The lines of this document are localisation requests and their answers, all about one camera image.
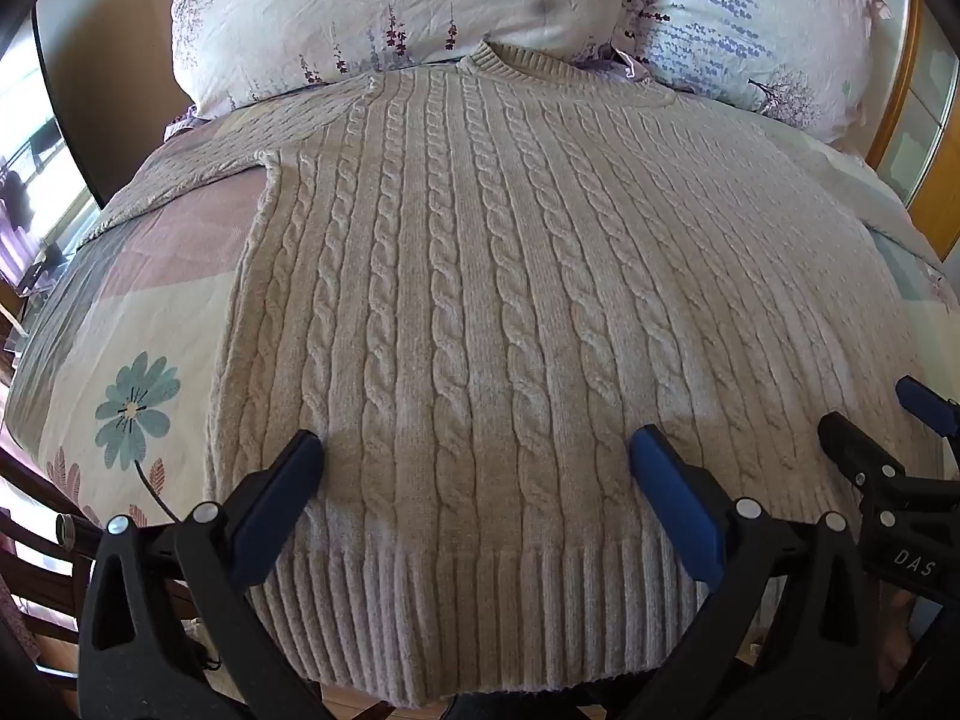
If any dark wooden chair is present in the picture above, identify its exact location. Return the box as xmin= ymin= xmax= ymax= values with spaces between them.
xmin=0 ymin=300 xmax=197 ymax=691

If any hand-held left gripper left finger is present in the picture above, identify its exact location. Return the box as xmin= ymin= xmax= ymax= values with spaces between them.
xmin=76 ymin=429 xmax=331 ymax=720

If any white floral pillow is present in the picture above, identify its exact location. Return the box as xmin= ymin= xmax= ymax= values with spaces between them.
xmin=148 ymin=0 xmax=640 ymax=122

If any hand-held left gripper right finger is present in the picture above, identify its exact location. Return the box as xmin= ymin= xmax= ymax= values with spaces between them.
xmin=628 ymin=424 xmax=895 ymax=720

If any white pillow purple print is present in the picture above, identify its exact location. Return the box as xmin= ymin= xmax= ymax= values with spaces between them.
xmin=611 ymin=0 xmax=895 ymax=160

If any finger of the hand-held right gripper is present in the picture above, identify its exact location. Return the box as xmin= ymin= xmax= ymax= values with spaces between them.
xmin=895 ymin=377 xmax=960 ymax=437
xmin=817 ymin=410 xmax=910 ymax=500

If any wooden headboard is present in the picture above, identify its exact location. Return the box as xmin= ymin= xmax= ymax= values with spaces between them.
xmin=862 ymin=0 xmax=960 ymax=265

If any floral patchwork bed quilt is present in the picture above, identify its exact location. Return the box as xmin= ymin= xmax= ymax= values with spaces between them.
xmin=0 ymin=101 xmax=960 ymax=541

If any dark flat panel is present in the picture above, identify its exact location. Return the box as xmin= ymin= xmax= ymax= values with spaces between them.
xmin=34 ymin=0 xmax=192 ymax=212

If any beige cable knit sweater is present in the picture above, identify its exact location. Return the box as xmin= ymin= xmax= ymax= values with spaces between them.
xmin=75 ymin=41 xmax=947 ymax=710

